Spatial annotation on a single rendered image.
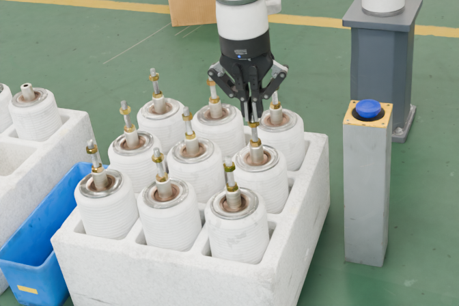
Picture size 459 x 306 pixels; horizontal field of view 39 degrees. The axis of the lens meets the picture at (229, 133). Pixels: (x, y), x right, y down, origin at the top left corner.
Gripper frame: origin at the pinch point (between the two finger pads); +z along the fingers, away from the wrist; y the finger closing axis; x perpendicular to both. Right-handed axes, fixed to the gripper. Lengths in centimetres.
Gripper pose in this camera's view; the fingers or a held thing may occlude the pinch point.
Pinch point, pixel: (252, 108)
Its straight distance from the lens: 103.3
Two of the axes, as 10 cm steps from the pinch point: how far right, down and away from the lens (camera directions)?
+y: 9.6, 0.5, -2.7
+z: 1.1, 8.2, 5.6
